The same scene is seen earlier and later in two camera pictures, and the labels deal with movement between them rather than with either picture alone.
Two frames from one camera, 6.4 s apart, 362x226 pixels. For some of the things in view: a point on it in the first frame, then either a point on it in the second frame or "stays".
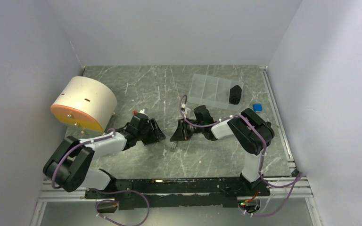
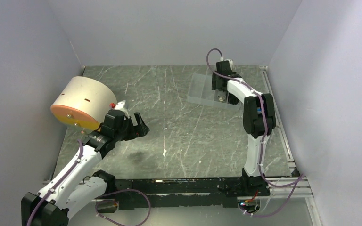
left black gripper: (156, 133) → (137, 131)
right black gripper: (181, 132) → (215, 85)
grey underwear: (173, 146) → (221, 98)
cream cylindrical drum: (86, 101) stays
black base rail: (184, 194) stays
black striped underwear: (235, 93) stays
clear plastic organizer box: (216, 92) stays
